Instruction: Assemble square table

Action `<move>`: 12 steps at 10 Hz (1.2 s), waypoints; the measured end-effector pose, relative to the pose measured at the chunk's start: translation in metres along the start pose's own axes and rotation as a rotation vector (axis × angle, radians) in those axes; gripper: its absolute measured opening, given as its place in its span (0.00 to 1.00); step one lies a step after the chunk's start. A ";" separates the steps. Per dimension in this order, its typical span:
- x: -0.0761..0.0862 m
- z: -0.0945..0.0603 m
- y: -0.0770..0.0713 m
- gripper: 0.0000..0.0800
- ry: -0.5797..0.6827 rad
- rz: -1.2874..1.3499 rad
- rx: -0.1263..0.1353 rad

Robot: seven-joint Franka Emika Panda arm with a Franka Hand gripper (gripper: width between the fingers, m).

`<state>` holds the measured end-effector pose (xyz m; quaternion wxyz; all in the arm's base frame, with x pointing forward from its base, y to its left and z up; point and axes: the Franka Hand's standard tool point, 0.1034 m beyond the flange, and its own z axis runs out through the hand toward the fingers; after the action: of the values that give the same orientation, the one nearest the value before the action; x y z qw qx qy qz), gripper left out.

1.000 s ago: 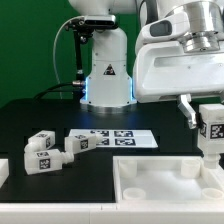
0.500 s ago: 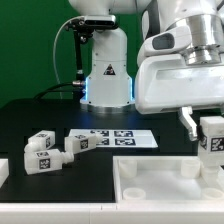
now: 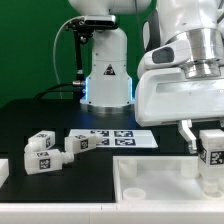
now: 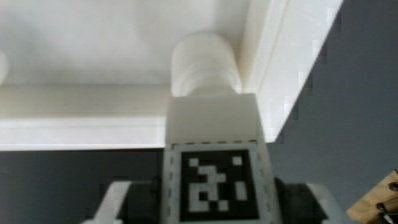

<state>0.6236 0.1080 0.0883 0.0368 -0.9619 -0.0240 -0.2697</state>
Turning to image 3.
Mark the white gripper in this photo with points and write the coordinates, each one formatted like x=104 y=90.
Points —
x=165 y=96

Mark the white square tabletop tray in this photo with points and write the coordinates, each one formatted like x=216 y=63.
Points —
x=161 y=178

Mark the white marker sheet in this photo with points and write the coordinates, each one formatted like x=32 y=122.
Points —
x=121 y=138

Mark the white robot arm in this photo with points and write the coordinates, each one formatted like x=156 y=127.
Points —
x=108 y=86

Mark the white left barrier block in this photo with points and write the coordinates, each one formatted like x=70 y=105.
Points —
x=4 y=171

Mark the white front barrier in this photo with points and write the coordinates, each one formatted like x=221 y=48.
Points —
x=143 y=213

